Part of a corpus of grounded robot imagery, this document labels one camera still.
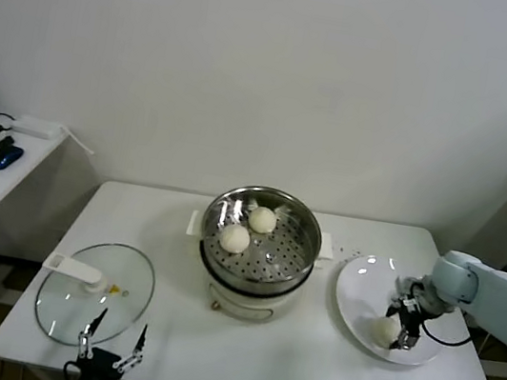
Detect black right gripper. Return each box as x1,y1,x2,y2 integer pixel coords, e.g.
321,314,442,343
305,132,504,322
380,292,430,355

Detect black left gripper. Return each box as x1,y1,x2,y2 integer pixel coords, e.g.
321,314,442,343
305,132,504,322
73,302,152,379

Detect white steamed baozi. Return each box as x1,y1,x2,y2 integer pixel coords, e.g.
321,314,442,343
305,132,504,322
366,314,403,351
246,204,279,236
217,221,253,255

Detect steel perforated steamer basket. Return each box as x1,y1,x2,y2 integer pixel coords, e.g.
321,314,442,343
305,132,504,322
195,178,331,293

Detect white round plate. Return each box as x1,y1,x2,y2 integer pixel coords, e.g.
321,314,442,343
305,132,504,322
324,250,458,372

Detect blue computer mouse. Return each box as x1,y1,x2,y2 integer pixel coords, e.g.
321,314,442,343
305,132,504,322
0,143,26,175

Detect white power strip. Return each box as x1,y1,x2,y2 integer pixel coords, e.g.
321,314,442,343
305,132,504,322
9,112,99,156

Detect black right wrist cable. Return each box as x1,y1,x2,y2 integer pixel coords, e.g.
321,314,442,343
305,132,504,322
416,317,474,350

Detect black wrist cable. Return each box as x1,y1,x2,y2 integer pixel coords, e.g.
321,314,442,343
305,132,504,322
62,359,85,379
416,317,474,350

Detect glass lid with white handle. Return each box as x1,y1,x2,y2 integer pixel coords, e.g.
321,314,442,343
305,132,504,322
29,231,162,358

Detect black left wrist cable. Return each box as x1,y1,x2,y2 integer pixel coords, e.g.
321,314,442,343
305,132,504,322
62,359,85,379

